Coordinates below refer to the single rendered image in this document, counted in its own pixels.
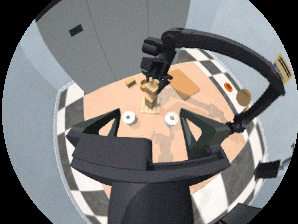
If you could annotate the brown open cylinder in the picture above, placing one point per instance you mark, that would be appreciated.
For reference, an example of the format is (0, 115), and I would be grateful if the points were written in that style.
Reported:
(143, 81)

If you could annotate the small square wooden pallet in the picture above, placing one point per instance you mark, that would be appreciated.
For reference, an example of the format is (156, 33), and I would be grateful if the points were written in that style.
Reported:
(155, 110)

